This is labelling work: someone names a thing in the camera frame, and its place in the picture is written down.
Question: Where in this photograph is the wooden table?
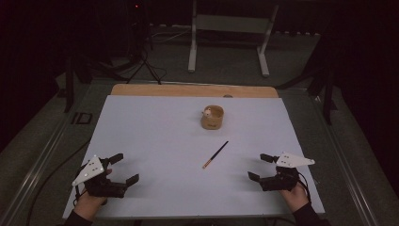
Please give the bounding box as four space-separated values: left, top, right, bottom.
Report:
110 83 279 99

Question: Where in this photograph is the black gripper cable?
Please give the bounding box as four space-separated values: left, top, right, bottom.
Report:
296 171 312 202

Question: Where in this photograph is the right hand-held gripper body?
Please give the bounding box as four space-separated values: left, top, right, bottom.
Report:
259 152 316 193

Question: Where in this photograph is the person's right hand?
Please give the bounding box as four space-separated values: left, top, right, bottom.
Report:
279 183 311 214

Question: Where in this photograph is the person's left hand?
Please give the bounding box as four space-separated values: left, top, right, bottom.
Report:
73 169 113 222

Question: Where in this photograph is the white table mat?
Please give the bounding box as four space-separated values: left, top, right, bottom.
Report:
61 94 327 220

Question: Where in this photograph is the white metal stand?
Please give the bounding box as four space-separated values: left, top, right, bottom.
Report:
187 0 280 78

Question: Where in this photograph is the dark stand leg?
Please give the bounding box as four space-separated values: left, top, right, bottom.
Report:
322 70 338 126
63 57 77 114

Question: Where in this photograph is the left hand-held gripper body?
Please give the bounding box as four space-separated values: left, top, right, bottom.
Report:
72 154 129 199

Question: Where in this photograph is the round wooden pen holder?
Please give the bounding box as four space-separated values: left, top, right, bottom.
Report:
199 105 225 131

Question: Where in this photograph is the black tripod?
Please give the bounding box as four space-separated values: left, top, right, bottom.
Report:
126 0 163 86

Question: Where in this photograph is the light floor cable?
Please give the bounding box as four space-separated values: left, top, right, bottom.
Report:
150 23 193 44

